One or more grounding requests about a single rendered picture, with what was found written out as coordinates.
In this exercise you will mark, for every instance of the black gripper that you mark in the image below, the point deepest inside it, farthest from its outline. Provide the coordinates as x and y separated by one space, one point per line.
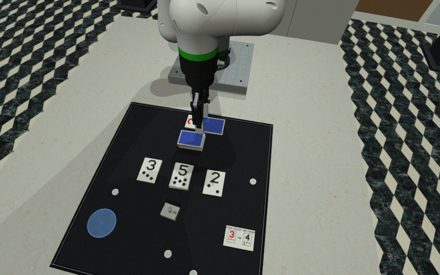
199 103

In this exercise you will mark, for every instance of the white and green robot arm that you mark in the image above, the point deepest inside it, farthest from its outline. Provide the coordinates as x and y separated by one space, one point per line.
202 29

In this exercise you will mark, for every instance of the blue playing card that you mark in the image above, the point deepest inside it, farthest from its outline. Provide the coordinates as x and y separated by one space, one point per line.
190 138

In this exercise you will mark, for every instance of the black card cloth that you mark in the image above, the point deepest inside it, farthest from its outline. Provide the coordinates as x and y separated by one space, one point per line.
261 258
137 244

